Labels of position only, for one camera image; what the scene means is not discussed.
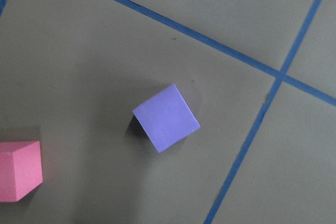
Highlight pink foam cube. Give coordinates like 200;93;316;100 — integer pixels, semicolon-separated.
1;141;43;202

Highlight purple foam cube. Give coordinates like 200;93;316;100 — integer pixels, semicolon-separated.
133;84;201;153

